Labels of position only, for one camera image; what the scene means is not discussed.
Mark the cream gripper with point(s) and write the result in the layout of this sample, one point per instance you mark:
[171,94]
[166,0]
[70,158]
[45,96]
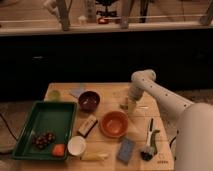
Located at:
[131,105]

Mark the silver metal fork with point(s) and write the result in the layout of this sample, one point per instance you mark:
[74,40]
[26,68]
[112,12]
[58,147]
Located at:
[125,107]

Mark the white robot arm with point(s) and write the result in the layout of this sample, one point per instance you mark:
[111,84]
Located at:
[194,138]

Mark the orange bowl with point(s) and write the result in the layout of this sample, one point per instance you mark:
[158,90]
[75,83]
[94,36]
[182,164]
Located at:
[114,124]

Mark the purple bowl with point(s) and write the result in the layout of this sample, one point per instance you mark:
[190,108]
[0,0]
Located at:
[89,101]

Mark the black and white eraser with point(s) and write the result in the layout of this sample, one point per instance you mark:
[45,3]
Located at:
[87,126]

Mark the blue sponge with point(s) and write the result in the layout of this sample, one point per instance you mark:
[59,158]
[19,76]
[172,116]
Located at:
[125,151]

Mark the white cup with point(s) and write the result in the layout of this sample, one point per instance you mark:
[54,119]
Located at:
[76,145]

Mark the yellow banana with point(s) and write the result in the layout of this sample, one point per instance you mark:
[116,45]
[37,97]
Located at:
[94,156]

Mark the green plastic tray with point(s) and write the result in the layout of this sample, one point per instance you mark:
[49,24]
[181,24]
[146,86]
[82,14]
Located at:
[55,118]

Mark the green small cup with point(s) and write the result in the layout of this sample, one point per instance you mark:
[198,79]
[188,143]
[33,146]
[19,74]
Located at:
[54,95]

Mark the orange carrot piece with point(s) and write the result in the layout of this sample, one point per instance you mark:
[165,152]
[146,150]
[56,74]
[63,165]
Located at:
[58,150]

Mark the red object on shelf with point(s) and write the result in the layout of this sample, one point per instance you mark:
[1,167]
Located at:
[103,21]

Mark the dark grape bunch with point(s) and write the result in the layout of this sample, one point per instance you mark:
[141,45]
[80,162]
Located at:
[43,139]

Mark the wooden table leg middle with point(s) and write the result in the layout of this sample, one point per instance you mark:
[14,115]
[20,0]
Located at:
[126,6]

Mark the wooden table leg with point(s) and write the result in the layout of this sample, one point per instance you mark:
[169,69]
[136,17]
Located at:
[126,6]
[64,7]

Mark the wooden table leg left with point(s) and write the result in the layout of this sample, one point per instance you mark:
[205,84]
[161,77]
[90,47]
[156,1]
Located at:
[64,7]

